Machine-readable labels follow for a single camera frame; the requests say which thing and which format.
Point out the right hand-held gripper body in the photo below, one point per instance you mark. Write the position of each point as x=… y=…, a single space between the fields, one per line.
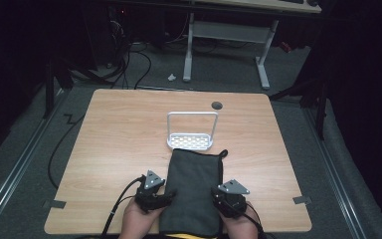
x=230 y=199

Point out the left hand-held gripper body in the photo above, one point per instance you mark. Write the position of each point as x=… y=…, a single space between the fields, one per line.
x=149 y=194

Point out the dark grey cloth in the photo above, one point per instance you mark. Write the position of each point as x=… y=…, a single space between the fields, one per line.
x=192 y=192

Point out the person's right hand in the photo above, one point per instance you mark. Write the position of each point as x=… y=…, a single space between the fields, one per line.
x=240 y=227

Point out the person's left hand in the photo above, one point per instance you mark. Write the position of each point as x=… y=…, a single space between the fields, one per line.
x=136 y=222

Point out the person's yellow clothing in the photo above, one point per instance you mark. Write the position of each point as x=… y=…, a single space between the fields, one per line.
x=192 y=236

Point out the white metal rack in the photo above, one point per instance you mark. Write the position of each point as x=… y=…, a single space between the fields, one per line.
x=189 y=141

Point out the grey tape piece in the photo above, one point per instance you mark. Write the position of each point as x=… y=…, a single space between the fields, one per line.
x=54 y=204
x=301 y=199

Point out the crumpled white paper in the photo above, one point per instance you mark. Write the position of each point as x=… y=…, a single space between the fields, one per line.
x=171 y=77

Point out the black metal stand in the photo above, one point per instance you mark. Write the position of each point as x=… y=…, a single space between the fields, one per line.
x=321 y=109
x=49 y=93

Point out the white-legged desk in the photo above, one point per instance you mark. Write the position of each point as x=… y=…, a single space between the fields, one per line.
x=229 y=31

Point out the small red item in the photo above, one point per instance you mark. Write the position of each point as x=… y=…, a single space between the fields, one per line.
x=286 y=47

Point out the metal floor rail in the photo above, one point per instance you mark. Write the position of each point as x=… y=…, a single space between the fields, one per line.
x=335 y=172
x=16 y=169

